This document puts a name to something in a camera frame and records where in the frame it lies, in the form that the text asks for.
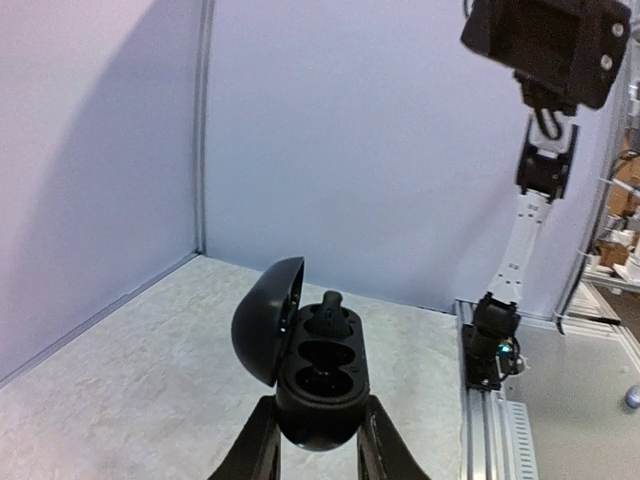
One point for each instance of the black oval charging case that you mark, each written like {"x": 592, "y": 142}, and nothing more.
{"x": 322, "y": 384}

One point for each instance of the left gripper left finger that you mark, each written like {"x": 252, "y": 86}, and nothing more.
{"x": 256, "y": 452}

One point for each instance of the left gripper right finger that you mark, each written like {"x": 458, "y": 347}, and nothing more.
{"x": 381, "y": 451}

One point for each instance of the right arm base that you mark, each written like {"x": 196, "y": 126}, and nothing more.
{"x": 491, "y": 349}

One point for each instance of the aluminium front rail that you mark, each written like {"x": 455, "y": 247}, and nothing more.
{"x": 497, "y": 437}

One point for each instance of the black earbud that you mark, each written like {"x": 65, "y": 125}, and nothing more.
{"x": 329, "y": 318}

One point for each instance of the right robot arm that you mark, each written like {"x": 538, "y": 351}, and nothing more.
{"x": 541, "y": 178}

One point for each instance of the left aluminium frame post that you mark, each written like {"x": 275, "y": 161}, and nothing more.
{"x": 200, "y": 119}

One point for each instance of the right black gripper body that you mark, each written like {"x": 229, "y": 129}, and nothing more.
{"x": 573, "y": 49}

